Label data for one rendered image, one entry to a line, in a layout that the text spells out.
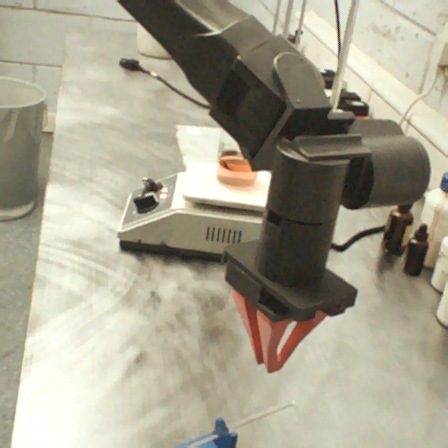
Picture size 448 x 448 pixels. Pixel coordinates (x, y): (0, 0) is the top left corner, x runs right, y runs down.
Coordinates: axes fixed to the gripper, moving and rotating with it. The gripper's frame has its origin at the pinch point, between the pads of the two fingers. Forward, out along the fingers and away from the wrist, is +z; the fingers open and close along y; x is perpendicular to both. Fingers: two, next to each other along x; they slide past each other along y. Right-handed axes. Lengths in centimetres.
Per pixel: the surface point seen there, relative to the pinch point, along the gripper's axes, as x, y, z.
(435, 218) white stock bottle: -43.1, 16.8, 1.5
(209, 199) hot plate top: -14.7, 30.6, 0.7
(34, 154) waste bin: -57, 185, 60
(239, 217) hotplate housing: -18.0, 28.0, 2.6
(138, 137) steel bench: -29, 72, 9
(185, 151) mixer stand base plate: -32, 62, 8
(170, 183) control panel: -15.6, 41.1, 3.1
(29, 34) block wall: -88, 264, 40
